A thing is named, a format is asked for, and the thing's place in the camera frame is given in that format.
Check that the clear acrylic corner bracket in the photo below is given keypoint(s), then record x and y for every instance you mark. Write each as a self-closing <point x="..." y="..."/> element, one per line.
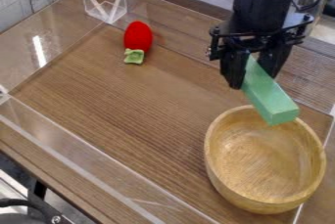
<point x="106" y="11"/>

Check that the red plush strawberry toy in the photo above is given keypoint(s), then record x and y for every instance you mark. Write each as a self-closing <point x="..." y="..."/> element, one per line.
<point x="137" y="40"/>

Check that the clear acrylic tray wall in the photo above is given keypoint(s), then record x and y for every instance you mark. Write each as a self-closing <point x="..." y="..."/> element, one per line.
<point x="98" y="183"/>

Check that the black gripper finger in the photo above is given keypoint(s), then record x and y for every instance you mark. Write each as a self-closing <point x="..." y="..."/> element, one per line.
<point x="233" y="67"/>
<point x="272" y="58"/>

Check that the black table leg frame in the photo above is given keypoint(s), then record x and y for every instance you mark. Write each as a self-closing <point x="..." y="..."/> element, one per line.
<point x="24" y="207"/>

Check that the brown wooden bowl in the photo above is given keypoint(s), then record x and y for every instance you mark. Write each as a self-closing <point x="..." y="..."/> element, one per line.
<point x="264" y="167"/>

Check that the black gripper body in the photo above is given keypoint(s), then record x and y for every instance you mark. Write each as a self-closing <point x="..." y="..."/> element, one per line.
<point x="232" y="34"/>

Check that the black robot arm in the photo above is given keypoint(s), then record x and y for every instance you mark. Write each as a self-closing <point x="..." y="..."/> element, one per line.
<point x="263" y="27"/>

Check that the green stick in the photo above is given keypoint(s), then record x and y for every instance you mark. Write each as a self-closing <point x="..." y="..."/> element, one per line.
<point x="272" y="103"/>

